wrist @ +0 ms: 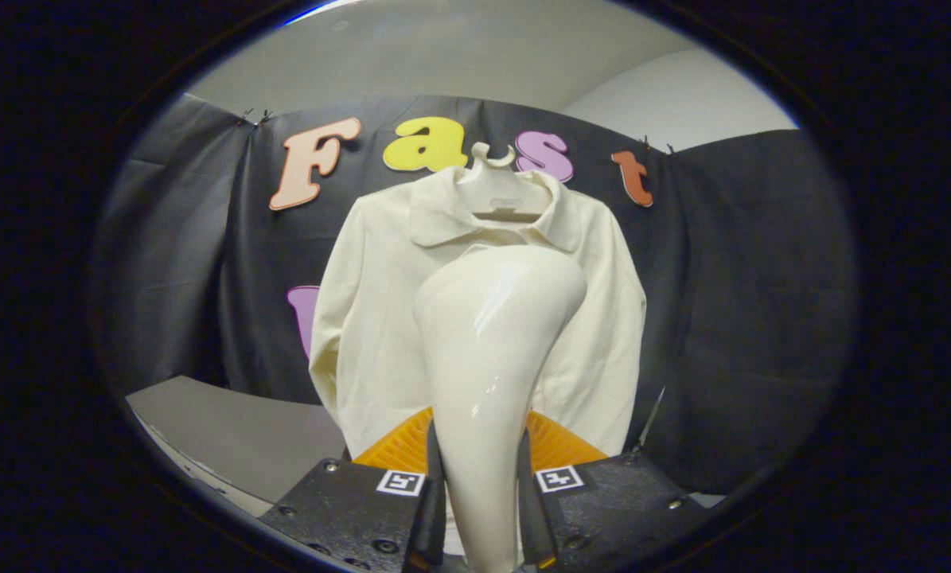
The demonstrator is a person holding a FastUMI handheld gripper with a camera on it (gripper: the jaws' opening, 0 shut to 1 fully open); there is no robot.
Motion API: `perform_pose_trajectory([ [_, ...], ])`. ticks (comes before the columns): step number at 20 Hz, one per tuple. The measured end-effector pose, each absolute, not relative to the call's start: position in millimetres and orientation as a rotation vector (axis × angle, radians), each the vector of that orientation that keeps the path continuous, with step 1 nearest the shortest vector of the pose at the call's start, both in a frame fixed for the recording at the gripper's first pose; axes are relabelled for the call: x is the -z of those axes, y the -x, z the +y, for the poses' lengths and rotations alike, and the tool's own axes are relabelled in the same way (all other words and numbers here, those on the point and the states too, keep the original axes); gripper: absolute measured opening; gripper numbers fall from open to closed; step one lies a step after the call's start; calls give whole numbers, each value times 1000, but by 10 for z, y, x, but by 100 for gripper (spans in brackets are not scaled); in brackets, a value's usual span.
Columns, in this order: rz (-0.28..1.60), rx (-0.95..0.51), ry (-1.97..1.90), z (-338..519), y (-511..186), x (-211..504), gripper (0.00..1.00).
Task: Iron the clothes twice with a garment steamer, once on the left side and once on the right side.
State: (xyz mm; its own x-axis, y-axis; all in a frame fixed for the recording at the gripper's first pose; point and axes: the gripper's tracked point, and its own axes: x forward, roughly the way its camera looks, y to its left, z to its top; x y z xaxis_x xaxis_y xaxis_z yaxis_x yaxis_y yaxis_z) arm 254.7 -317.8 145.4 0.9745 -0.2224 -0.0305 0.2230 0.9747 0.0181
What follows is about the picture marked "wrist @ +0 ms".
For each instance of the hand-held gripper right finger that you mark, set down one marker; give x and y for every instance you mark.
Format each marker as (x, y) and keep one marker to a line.
(618, 501)

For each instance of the white garment steamer head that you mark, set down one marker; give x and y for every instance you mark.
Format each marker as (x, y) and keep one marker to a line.
(491, 358)

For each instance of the cream button-up shirt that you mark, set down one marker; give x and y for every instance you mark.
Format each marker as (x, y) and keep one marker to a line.
(372, 318)

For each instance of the thin steamer stand pole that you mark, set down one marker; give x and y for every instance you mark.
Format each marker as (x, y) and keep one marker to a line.
(650, 422)

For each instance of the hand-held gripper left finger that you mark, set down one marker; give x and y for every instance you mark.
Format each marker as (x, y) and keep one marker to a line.
(348, 509)

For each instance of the black backdrop cloth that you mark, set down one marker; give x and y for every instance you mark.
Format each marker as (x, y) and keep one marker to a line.
(761, 318)

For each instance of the white plastic hanger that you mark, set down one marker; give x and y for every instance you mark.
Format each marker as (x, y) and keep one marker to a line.
(500, 191)

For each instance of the black backdrop clip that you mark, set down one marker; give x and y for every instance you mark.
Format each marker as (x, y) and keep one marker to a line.
(656, 146)
(254, 118)

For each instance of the grey drawer cabinet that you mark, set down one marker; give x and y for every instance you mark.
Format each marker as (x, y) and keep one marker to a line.
(236, 438)

